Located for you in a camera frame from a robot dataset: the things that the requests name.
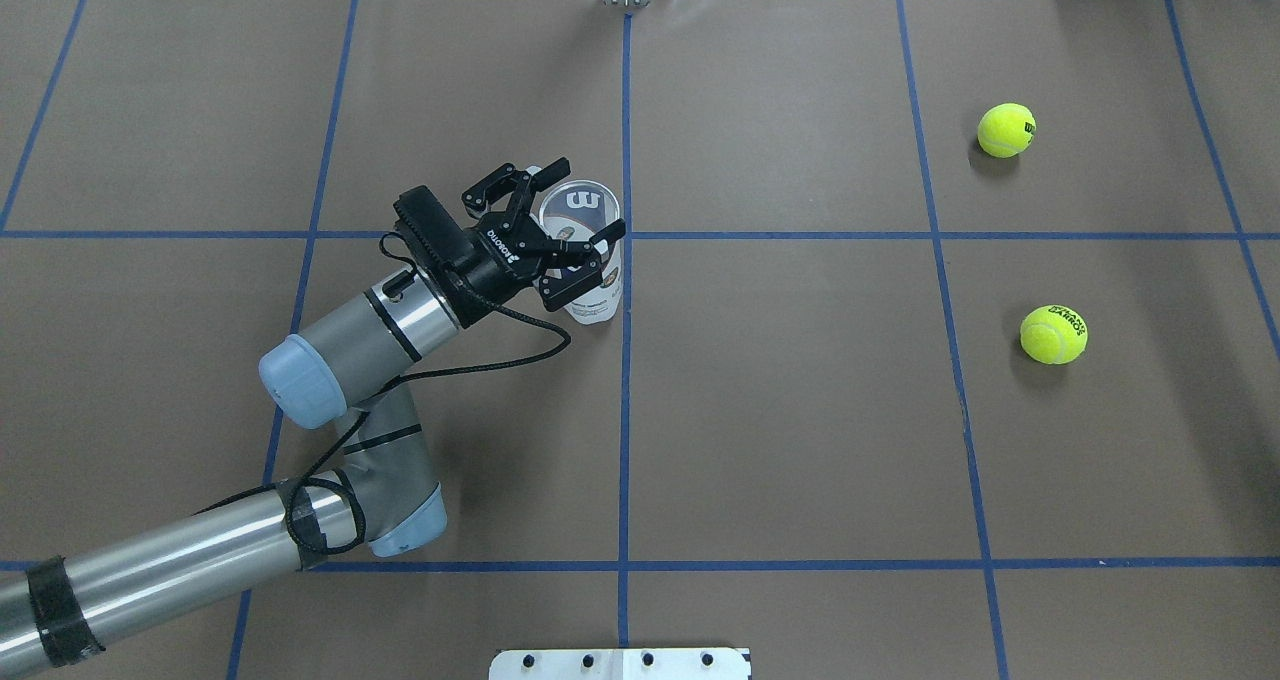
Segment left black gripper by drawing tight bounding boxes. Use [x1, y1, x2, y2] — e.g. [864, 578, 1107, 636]
[440, 158, 627, 327]

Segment white blue tennis ball can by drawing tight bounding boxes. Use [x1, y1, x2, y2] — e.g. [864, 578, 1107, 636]
[538, 181, 625, 327]

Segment yellow tennis ball Roland Garros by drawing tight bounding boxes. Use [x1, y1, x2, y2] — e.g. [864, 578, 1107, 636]
[1019, 305, 1089, 365]

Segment left grey silver robot arm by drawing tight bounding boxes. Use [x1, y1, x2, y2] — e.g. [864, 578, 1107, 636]
[1, 159, 627, 679]

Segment yellow tennis ball Wilson logo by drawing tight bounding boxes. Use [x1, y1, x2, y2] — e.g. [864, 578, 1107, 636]
[975, 102, 1037, 159]

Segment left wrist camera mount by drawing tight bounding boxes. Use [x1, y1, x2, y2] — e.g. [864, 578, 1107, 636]
[393, 184, 474, 286]

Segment white camera mast base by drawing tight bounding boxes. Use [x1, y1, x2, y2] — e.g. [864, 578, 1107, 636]
[488, 647, 753, 679]

